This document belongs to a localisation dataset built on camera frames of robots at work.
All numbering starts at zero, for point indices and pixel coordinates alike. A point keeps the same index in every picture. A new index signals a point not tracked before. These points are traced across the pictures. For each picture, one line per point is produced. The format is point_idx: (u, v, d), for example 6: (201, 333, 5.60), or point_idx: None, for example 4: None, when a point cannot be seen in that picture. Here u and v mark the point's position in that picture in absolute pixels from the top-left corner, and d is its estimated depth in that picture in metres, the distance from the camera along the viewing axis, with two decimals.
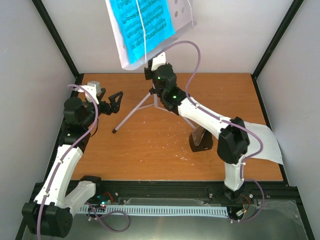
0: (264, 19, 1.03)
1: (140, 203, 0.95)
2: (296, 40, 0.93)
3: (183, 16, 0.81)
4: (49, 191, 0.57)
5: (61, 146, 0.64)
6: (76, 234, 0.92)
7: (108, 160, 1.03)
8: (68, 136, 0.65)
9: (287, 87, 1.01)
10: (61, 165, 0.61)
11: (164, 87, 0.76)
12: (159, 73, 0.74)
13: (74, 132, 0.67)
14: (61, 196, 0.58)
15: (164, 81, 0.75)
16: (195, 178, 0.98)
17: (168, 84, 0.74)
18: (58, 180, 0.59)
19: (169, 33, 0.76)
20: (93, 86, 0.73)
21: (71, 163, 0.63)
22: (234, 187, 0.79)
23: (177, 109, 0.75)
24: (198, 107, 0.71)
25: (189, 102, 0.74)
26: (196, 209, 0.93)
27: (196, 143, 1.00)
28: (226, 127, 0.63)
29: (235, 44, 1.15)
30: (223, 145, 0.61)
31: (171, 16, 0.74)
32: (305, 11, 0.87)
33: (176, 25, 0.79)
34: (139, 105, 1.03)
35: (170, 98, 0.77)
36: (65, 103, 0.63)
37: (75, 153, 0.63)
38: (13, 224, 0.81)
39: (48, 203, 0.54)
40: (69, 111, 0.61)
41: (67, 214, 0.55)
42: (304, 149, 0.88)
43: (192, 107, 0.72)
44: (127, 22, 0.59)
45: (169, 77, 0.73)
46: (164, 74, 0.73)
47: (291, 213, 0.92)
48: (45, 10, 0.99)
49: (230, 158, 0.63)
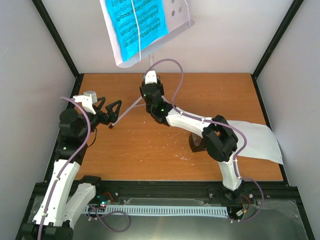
0: (264, 18, 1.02)
1: (140, 203, 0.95)
2: (297, 39, 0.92)
3: (180, 16, 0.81)
4: (48, 211, 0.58)
5: (57, 162, 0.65)
6: (77, 234, 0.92)
7: (108, 160, 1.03)
8: (64, 149, 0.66)
9: (287, 86, 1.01)
10: (58, 182, 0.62)
11: (151, 102, 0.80)
12: (144, 91, 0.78)
13: (70, 145, 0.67)
14: (59, 214, 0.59)
15: (150, 97, 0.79)
16: (195, 178, 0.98)
17: (154, 100, 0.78)
18: (56, 198, 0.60)
19: (163, 32, 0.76)
20: (89, 96, 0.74)
21: (68, 179, 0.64)
22: (233, 187, 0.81)
23: (167, 120, 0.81)
24: (183, 114, 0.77)
25: (174, 111, 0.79)
26: (196, 209, 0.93)
27: (196, 144, 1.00)
28: (209, 126, 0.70)
29: (235, 44, 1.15)
30: (210, 144, 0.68)
31: (166, 15, 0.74)
32: (306, 9, 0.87)
33: (172, 25, 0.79)
34: (137, 102, 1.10)
35: (159, 112, 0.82)
36: (61, 115, 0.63)
37: (72, 169, 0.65)
38: (14, 224, 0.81)
39: (46, 223, 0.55)
40: (64, 124, 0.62)
41: (66, 230, 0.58)
42: (304, 149, 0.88)
43: (177, 116, 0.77)
44: (120, 21, 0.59)
45: (153, 93, 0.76)
46: (148, 91, 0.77)
47: (291, 213, 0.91)
48: (45, 9, 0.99)
49: (220, 155, 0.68)
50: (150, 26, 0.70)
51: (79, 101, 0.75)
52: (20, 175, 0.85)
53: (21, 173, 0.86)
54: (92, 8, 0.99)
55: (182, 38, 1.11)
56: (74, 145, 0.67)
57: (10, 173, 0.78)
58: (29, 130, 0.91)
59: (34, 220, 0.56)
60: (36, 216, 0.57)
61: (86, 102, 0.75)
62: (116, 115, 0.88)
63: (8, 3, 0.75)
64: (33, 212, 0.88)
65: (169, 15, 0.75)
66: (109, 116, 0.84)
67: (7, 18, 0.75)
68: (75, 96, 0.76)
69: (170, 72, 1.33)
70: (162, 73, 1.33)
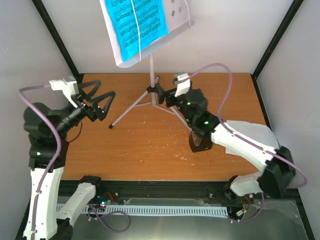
0: (264, 19, 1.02)
1: (140, 203, 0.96)
2: (297, 39, 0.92)
3: (180, 16, 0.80)
4: (36, 226, 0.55)
5: (33, 172, 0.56)
6: (77, 234, 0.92)
7: (107, 160, 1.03)
8: (38, 154, 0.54)
9: (287, 86, 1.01)
10: (41, 195, 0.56)
11: (195, 112, 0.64)
12: (189, 98, 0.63)
13: (45, 147, 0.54)
14: (50, 227, 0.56)
15: (194, 106, 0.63)
16: (194, 177, 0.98)
17: (199, 110, 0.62)
18: (41, 214, 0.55)
19: (163, 32, 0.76)
20: (66, 85, 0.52)
21: (51, 190, 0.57)
22: (238, 192, 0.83)
23: (211, 136, 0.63)
24: (236, 134, 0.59)
25: (224, 129, 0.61)
26: (196, 209, 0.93)
27: (196, 144, 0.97)
28: (272, 160, 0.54)
29: (235, 44, 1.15)
30: (268, 180, 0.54)
31: (166, 15, 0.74)
32: (306, 10, 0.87)
33: (172, 25, 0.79)
34: (136, 103, 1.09)
35: (202, 125, 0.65)
36: (25, 115, 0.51)
37: (52, 178, 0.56)
38: (13, 224, 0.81)
39: (38, 239, 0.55)
40: (32, 125, 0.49)
41: (64, 231, 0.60)
42: (305, 149, 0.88)
43: (228, 135, 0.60)
44: (120, 21, 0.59)
45: (200, 102, 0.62)
46: (195, 99, 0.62)
47: (291, 213, 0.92)
48: (45, 9, 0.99)
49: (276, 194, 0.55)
50: (150, 26, 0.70)
51: (55, 89, 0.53)
52: (20, 175, 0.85)
53: (20, 173, 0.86)
54: (92, 8, 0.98)
55: (182, 38, 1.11)
56: (49, 146, 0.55)
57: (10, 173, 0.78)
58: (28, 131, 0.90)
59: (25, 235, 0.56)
60: (26, 232, 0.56)
61: (65, 92, 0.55)
62: (104, 111, 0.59)
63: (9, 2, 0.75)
64: None
65: (169, 15, 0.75)
66: (93, 113, 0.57)
67: (8, 18, 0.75)
68: (50, 81, 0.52)
69: (170, 72, 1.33)
70: (162, 72, 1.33)
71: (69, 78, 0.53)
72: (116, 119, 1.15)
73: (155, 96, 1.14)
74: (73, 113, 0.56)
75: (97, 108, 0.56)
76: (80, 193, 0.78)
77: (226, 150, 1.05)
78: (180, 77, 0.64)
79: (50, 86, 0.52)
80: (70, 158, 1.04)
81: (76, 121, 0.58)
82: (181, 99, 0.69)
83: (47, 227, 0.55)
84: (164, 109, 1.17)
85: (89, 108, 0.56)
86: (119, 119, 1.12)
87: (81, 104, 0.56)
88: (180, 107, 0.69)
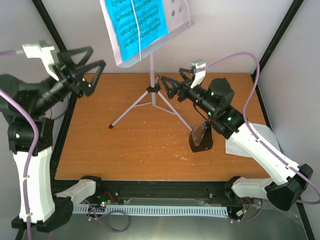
0: (264, 19, 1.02)
1: (140, 203, 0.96)
2: (296, 38, 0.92)
3: (180, 16, 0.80)
4: (31, 209, 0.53)
5: (17, 155, 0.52)
6: (76, 233, 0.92)
7: (107, 160, 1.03)
8: (17, 136, 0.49)
9: (287, 86, 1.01)
10: (30, 179, 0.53)
11: (217, 105, 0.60)
12: (213, 88, 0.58)
13: (22, 128, 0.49)
14: (47, 208, 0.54)
15: (217, 98, 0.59)
16: (194, 178, 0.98)
17: (223, 102, 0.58)
18: (35, 196, 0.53)
19: (163, 32, 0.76)
20: (40, 49, 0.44)
21: (40, 172, 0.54)
22: (238, 193, 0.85)
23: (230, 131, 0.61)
24: (260, 141, 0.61)
25: (248, 130, 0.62)
26: (196, 209, 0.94)
27: (196, 144, 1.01)
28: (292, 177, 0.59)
29: (235, 44, 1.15)
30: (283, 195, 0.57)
31: (166, 15, 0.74)
32: (305, 10, 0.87)
33: (172, 25, 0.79)
34: (136, 103, 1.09)
35: (222, 120, 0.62)
36: None
37: (39, 161, 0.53)
38: None
39: (35, 221, 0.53)
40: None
41: (63, 208, 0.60)
42: (304, 149, 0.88)
43: (253, 141, 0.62)
44: (120, 21, 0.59)
45: (226, 94, 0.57)
46: (220, 90, 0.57)
47: (291, 214, 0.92)
48: (45, 9, 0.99)
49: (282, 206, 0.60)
50: (150, 27, 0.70)
51: (33, 56, 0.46)
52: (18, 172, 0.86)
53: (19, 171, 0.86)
54: (91, 8, 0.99)
55: (181, 38, 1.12)
56: (27, 126, 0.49)
57: None
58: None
59: (21, 218, 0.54)
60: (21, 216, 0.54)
61: (43, 61, 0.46)
62: (91, 86, 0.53)
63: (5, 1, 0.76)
64: None
65: (169, 15, 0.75)
66: (78, 88, 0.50)
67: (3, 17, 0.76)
68: (23, 46, 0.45)
69: (170, 72, 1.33)
70: (162, 72, 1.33)
71: (45, 43, 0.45)
72: (116, 119, 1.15)
73: (155, 96, 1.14)
74: (55, 88, 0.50)
75: (82, 82, 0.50)
76: (82, 184, 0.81)
77: (227, 150, 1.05)
78: (197, 65, 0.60)
79: (25, 52, 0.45)
80: (70, 158, 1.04)
81: (60, 96, 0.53)
82: (198, 93, 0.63)
83: (43, 208, 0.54)
84: (164, 109, 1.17)
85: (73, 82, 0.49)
86: (119, 119, 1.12)
87: (63, 77, 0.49)
88: (197, 101, 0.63)
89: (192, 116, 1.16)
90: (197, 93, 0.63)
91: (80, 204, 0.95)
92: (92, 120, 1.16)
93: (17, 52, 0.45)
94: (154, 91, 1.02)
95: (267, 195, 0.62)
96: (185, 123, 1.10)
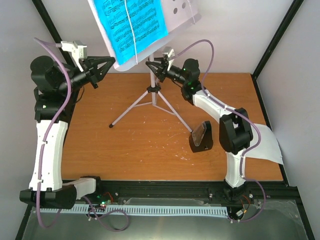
0: (264, 19, 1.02)
1: (140, 203, 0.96)
2: (297, 39, 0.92)
3: (183, 12, 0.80)
4: (42, 177, 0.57)
5: (39, 123, 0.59)
6: (76, 233, 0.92)
7: (107, 160, 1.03)
8: (44, 108, 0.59)
9: (287, 87, 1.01)
10: (47, 146, 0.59)
11: (187, 78, 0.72)
12: (185, 64, 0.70)
13: (50, 101, 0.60)
14: (57, 178, 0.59)
15: (187, 73, 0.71)
16: (194, 178, 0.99)
17: (190, 77, 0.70)
18: (48, 164, 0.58)
19: (162, 33, 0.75)
20: (76, 48, 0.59)
21: (57, 141, 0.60)
22: (232, 183, 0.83)
23: (193, 99, 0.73)
24: (210, 97, 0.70)
25: (202, 93, 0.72)
26: (196, 209, 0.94)
27: (196, 144, 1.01)
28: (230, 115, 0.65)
29: (234, 44, 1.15)
30: (224, 131, 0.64)
31: (166, 16, 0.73)
32: (305, 11, 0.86)
33: (173, 24, 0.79)
34: (136, 103, 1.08)
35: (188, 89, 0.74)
36: (32, 66, 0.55)
37: (58, 129, 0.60)
38: (8, 221, 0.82)
39: (44, 189, 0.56)
40: (38, 75, 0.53)
41: (70, 191, 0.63)
42: (305, 150, 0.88)
43: (204, 98, 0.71)
44: (115, 28, 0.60)
45: (193, 71, 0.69)
46: (190, 66, 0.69)
47: (291, 213, 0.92)
48: (45, 9, 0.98)
49: (229, 147, 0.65)
50: (147, 30, 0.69)
51: (66, 49, 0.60)
52: (17, 172, 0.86)
53: (17, 171, 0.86)
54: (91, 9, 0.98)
55: (181, 37, 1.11)
56: (54, 101, 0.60)
57: (6, 170, 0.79)
58: (23, 129, 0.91)
59: (31, 188, 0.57)
60: (31, 184, 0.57)
61: (74, 55, 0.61)
62: (102, 74, 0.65)
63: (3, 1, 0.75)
64: (33, 212, 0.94)
65: (172, 14, 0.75)
66: (96, 78, 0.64)
67: (1, 15, 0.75)
68: (62, 42, 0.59)
69: None
70: None
71: (81, 43, 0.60)
72: (116, 119, 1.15)
73: (155, 96, 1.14)
74: (78, 77, 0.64)
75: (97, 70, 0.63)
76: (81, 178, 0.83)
77: None
78: (169, 54, 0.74)
79: (62, 45, 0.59)
80: (70, 158, 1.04)
81: (80, 84, 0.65)
82: (174, 72, 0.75)
83: (54, 177, 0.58)
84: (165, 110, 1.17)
85: (93, 73, 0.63)
86: (119, 119, 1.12)
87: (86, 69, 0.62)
88: (175, 77, 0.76)
89: (192, 116, 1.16)
90: (173, 71, 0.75)
91: (80, 203, 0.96)
92: (92, 120, 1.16)
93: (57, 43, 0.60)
94: (154, 91, 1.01)
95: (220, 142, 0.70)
96: (186, 125, 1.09)
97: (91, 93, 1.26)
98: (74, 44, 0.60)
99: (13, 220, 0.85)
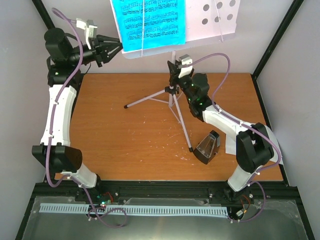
0: (263, 19, 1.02)
1: (140, 203, 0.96)
2: (297, 39, 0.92)
3: (211, 26, 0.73)
4: (53, 133, 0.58)
5: (52, 88, 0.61)
6: (76, 233, 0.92)
7: (108, 160, 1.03)
8: (56, 74, 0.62)
9: (287, 86, 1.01)
10: (58, 106, 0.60)
11: (195, 93, 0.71)
12: (193, 80, 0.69)
13: (61, 70, 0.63)
14: (66, 136, 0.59)
15: (196, 88, 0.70)
16: (194, 178, 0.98)
17: (199, 93, 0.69)
18: (58, 122, 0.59)
19: (178, 41, 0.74)
20: (88, 26, 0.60)
21: (67, 102, 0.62)
22: (234, 187, 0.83)
23: (203, 115, 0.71)
24: (222, 112, 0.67)
25: (213, 108, 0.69)
26: (196, 209, 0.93)
27: (207, 155, 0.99)
28: (246, 132, 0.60)
29: (234, 44, 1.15)
30: (242, 149, 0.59)
31: (187, 24, 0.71)
32: (305, 10, 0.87)
33: (193, 35, 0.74)
34: (153, 95, 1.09)
35: (197, 105, 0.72)
36: (45, 36, 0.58)
37: (69, 92, 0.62)
38: (8, 220, 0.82)
39: (55, 143, 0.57)
40: (51, 44, 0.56)
41: (76, 151, 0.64)
42: (305, 150, 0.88)
43: (215, 113, 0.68)
44: (127, 15, 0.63)
45: (202, 86, 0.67)
46: (198, 82, 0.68)
47: (291, 213, 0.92)
48: (45, 9, 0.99)
49: (249, 165, 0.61)
50: (163, 31, 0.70)
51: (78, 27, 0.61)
52: (17, 172, 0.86)
53: (16, 170, 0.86)
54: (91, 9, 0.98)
55: None
56: (66, 70, 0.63)
57: (6, 171, 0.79)
58: (23, 130, 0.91)
59: (42, 143, 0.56)
60: (43, 139, 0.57)
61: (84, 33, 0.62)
62: (109, 57, 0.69)
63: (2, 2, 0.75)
64: (33, 212, 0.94)
65: (195, 22, 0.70)
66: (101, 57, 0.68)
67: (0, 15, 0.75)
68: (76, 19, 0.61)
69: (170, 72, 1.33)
70: (163, 73, 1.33)
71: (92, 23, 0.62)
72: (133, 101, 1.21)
73: (172, 98, 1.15)
74: (85, 53, 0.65)
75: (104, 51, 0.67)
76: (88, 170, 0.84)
77: (226, 150, 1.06)
78: (183, 61, 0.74)
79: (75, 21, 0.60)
80: None
81: (86, 61, 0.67)
82: (185, 81, 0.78)
83: (64, 134, 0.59)
84: (174, 113, 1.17)
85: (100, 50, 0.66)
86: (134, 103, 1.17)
87: (93, 49, 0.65)
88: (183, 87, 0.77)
89: (192, 116, 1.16)
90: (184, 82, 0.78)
91: (80, 204, 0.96)
92: (92, 119, 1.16)
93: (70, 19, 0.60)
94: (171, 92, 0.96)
95: (236, 158, 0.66)
96: (186, 135, 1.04)
97: (91, 93, 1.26)
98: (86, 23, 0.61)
99: (12, 221, 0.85)
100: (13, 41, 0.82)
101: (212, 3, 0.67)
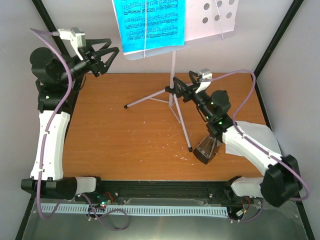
0: (264, 19, 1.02)
1: (139, 203, 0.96)
2: (297, 39, 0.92)
3: (210, 25, 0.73)
4: (44, 166, 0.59)
5: (42, 114, 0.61)
6: (76, 234, 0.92)
7: (108, 160, 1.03)
8: (47, 98, 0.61)
9: (287, 86, 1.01)
10: (49, 136, 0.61)
11: (215, 112, 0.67)
12: (214, 98, 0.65)
13: (53, 93, 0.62)
14: (58, 169, 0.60)
15: (216, 107, 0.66)
16: (195, 178, 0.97)
17: (219, 112, 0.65)
18: (50, 154, 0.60)
19: (178, 41, 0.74)
20: (75, 36, 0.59)
21: (59, 130, 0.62)
22: (237, 192, 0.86)
23: (222, 135, 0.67)
24: (245, 137, 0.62)
25: (235, 130, 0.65)
26: (196, 209, 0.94)
27: (207, 155, 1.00)
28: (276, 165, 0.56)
29: (234, 44, 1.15)
30: (270, 185, 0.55)
31: (187, 25, 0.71)
32: (305, 11, 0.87)
33: (193, 34, 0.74)
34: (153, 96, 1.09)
35: (216, 124, 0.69)
36: (32, 60, 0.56)
37: (60, 120, 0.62)
38: (8, 221, 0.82)
39: (45, 178, 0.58)
40: (39, 69, 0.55)
41: (69, 181, 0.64)
42: (305, 150, 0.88)
43: (238, 137, 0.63)
44: (128, 15, 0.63)
45: (223, 106, 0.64)
46: (219, 101, 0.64)
47: (291, 214, 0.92)
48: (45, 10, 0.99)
49: (277, 202, 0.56)
50: (162, 31, 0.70)
51: (65, 38, 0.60)
52: (17, 172, 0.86)
53: (16, 171, 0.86)
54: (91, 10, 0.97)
55: None
56: (57, 92, 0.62)
57: (6, 172, 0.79)
58: (23, 130, 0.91)
59: (32, 177, 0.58)
60: (33, 173, 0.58)
61: (73, 43, 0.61)
62: (106, 66, 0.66)
63: (2, 2, 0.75)
64: (33, 212, 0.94)
65: (195, 22, 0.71)
66: (97, 67, 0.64)
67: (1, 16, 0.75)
68: (59, 30, 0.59)
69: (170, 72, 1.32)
70: (162, 72, 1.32)
71: (78, 31, 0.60)
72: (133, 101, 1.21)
73: (172, 98, 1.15)
74: (78, 65, 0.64)
75: (100, 61, 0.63)
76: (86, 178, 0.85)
77: (227, 150, 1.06)
78: (204, 75, 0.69)
79: (59, 34, 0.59)
80: (70, 158, 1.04)
81: (80, 73, 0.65)
82: (202, 98, 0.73)
83: (55, 166, 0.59)
84: (174, 113, 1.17)
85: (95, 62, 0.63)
86: (134, 103, 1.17)
87: (86, 58, 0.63)
88: (200, 104, 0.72)
89: (192, 117, 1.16)
90: (200, 98, 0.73)
91: (80, 204, 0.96)
92: (92, 119, 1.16)
93: (54, 33, 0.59)
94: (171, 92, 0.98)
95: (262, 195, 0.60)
96: (186, 136, 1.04)
97: (91, 93, 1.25)
98: (71, 32, 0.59)
99: (12, 221, 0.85)
100: (13, 41, 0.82)
101: (213, 3, 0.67)
